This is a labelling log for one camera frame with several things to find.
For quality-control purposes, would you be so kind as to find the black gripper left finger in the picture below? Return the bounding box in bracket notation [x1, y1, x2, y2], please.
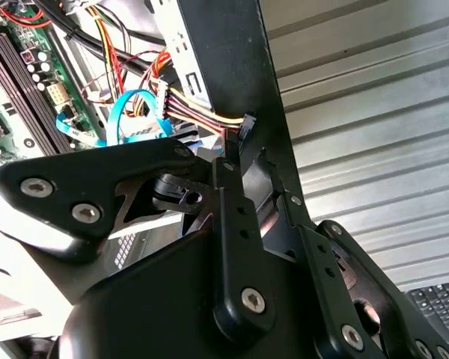
[0, 134, 278, 344]

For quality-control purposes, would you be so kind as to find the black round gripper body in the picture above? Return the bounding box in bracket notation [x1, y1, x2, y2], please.
[57, 230, 320, 359]

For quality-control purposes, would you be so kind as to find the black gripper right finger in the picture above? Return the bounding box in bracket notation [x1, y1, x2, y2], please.
[253, 148, 449, 359]

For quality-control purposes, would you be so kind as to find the blue data wire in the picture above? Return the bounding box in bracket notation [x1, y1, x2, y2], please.
[55, 88, 173, 147]

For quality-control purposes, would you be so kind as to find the red yellow power wire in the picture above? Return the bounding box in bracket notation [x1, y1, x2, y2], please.
[149, 48, 257, 141]

